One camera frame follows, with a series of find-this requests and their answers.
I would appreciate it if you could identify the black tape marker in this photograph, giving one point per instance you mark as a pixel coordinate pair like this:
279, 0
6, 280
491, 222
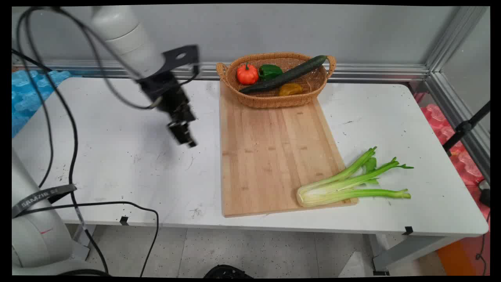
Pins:
408, 230
124, 220

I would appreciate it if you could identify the red orange pumpkin-shaped pepper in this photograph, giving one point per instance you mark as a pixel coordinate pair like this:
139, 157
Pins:
247, 73

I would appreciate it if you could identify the black tripod stand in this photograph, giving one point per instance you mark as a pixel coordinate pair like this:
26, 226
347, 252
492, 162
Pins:
464, 127

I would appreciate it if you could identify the green bell pepper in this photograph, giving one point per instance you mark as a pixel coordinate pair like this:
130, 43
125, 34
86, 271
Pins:
270, 71

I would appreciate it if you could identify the pink bubble foam sheet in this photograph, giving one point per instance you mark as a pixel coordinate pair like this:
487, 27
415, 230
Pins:
462, 156

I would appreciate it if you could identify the black round floor object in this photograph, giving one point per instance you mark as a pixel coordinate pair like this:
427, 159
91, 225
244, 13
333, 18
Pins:
227, 272

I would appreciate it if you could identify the green celery bunch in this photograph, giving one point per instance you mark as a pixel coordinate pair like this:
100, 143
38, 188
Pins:
336, 190

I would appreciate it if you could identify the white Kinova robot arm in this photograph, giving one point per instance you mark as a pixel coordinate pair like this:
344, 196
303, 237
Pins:
125, 37

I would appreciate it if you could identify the black power adapter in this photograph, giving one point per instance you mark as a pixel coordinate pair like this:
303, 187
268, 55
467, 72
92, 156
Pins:
485, 194

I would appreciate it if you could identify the wooden cutting board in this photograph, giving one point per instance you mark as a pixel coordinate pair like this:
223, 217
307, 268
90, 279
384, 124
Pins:
270, 156

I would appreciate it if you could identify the woven wicker basket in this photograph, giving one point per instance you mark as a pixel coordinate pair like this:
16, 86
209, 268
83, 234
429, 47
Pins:
270, 100

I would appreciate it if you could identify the blue bubble foam sheet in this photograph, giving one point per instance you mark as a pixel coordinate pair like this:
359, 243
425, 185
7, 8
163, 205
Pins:
29, 98

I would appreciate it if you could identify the yellow bell pepper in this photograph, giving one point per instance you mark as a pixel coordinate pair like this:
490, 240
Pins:
290, 89

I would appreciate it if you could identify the dark green cucumber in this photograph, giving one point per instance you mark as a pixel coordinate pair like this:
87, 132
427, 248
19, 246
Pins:
285, 75

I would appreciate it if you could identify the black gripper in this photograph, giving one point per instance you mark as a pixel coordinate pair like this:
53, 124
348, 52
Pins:
169, 96

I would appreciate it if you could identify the grey metal table leg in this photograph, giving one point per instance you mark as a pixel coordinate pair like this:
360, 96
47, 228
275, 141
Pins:
407, 250
80, 243

